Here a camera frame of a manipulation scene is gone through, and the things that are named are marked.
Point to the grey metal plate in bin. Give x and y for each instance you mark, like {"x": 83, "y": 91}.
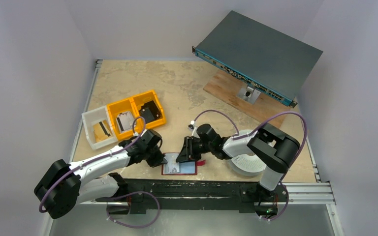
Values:
{"x": 128, "y": 123}

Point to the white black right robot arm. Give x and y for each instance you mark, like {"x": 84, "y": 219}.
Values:
{"x": 276, "y": 149}

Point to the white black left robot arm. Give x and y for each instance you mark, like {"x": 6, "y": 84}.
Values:
{"x": 66, "y": 184}

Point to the white VIP credit card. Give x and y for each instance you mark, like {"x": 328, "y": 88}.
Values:
{"x": 171, "y": 168}

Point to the black square part in bin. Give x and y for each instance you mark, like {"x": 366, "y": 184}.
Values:
{"x": 150, "y": 112}

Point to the grey metal bracket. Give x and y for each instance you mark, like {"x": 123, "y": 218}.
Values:
{"x": 248, "y": 94}

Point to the gold card with black stripe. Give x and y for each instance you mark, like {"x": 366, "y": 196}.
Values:
{"x": 102, "y": 131}

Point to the wooden board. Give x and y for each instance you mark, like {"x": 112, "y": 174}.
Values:
{"x": 245, "y": 105}

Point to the grey blue network switch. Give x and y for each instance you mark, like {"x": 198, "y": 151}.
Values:
{"x": 264, "y": 58}

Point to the white plastic bin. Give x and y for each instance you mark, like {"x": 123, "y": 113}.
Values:
{"x": 91, "y": 117}

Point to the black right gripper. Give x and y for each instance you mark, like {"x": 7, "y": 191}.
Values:
{"x": 189, "y": 148}

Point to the white filament spool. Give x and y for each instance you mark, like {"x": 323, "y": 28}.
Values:
{"x": 243, "y": 160}

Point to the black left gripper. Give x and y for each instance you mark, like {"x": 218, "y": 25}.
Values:
{"x": 158, "y": 160}

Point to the yellow double compartment bin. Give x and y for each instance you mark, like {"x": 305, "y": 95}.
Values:
{"x": 122, "y": 113}

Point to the red leather card holder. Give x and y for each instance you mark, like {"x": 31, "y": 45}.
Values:
{"x": 184, "y": 168}

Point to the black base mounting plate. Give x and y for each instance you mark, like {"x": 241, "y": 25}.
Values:
{"x": 244, "y": 197}

